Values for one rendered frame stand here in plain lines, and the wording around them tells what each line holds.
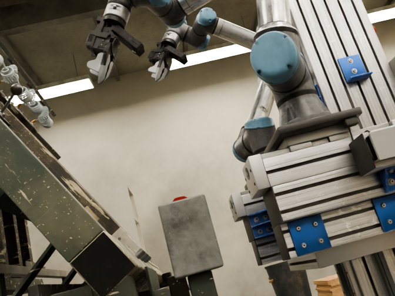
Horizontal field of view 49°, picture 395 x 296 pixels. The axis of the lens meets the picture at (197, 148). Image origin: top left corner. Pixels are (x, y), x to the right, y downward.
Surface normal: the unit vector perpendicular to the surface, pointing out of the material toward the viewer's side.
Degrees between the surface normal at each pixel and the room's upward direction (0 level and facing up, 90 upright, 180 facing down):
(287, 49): 97
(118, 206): 90
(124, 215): 90
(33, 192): 90
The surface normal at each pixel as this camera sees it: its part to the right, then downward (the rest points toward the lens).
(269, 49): -0.39, -0.03
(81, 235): 0.04, -0.30
